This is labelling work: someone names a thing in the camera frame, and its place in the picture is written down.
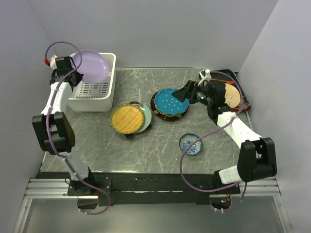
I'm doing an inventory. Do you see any beige leaf pattern plate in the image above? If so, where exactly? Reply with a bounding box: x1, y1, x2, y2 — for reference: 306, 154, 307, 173
225, 83, 241, 108

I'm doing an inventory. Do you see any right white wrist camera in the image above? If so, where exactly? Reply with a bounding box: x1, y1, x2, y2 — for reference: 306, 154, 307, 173
198, 69, 211, 86

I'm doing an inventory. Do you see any blue white porcelain bowl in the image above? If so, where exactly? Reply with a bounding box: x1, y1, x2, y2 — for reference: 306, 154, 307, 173
179, 133, 204, 156

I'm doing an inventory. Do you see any teal dotted scalloped plate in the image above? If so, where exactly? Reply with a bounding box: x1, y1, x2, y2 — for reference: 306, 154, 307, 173
154, 88, 189, 115

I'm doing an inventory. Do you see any white plastic bin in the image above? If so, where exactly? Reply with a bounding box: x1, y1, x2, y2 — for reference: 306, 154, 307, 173
68, 53, 116, 112

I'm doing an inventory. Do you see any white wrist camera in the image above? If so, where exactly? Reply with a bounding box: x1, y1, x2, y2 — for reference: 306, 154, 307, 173
198, 69, 211, 86
44, 55, 57, 69

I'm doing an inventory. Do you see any pale green plate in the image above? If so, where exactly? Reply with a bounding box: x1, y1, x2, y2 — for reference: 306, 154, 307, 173
131, 101, 152, 133

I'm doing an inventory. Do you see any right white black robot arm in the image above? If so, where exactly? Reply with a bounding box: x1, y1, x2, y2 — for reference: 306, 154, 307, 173
172, 81, 277, 193

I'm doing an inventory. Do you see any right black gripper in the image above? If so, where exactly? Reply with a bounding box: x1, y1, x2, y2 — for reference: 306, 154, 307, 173
171, 80, 213, 107

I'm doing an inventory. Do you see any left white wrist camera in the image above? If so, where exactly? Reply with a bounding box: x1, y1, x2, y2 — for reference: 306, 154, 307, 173
44, 55, 57, 69

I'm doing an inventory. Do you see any dark brown patterned plate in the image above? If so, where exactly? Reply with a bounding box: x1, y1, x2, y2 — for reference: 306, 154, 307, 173
150, 91, 189, 121

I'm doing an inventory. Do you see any aluminium rail frame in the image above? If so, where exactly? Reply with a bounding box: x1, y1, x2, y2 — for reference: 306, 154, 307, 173
14, 178, 292, 233

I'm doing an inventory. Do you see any woven bamboo plate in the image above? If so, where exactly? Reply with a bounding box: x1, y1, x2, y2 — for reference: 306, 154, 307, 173
110, 104, 144, 134

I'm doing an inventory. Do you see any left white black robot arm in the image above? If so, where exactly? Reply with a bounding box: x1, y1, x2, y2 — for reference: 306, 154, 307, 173
32, 56, 97, 196

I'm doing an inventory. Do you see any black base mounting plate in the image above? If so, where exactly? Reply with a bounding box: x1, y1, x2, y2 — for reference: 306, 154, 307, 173
36, 172, 240, 211

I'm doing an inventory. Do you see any lilac plate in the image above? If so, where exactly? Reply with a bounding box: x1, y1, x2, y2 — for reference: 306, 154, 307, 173
77, 50, 109, 84

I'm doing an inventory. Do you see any black rectangular tray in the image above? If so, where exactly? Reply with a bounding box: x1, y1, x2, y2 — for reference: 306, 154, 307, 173
211, 69, 248, 112

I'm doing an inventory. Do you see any clear plastic cup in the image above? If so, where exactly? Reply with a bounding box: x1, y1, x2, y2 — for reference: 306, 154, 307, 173
240, 95, 253, 111

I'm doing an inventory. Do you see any orange plastic knife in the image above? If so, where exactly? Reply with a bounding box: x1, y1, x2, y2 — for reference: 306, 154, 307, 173
211, 79, 235, 85

